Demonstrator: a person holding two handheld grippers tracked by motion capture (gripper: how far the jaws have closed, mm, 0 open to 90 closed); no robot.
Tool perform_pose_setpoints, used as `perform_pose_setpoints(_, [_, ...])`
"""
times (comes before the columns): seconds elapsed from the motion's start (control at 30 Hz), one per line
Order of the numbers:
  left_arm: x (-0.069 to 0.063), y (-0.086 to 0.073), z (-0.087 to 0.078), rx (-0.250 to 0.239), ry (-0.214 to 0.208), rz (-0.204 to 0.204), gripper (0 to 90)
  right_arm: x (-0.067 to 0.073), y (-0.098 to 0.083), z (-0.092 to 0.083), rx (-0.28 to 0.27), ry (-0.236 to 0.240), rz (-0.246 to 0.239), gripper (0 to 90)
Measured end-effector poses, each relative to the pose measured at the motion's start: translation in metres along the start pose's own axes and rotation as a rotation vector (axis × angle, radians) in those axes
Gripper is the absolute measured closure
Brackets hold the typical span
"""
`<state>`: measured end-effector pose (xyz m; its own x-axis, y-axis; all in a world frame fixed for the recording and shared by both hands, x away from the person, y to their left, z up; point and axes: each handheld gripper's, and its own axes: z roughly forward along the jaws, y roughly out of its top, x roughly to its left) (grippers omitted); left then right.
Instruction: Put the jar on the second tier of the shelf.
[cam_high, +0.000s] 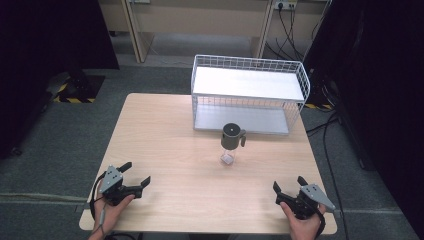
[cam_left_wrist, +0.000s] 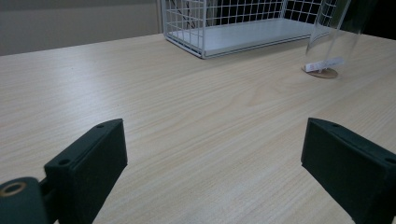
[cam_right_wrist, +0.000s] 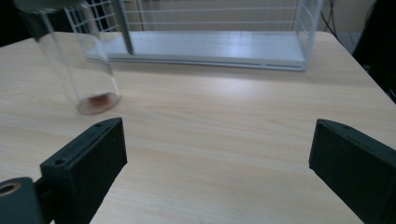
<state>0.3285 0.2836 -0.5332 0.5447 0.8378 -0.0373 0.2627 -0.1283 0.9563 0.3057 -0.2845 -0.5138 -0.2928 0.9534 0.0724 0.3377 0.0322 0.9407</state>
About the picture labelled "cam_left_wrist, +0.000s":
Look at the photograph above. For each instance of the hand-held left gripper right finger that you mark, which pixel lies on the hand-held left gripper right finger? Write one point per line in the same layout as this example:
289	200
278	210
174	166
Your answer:
351	168

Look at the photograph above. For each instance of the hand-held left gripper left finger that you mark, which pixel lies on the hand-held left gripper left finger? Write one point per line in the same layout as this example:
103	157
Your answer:
84	174

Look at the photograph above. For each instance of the clear plastic cylinder container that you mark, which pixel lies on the clear plastic cylinder container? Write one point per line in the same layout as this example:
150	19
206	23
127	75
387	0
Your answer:
330	34

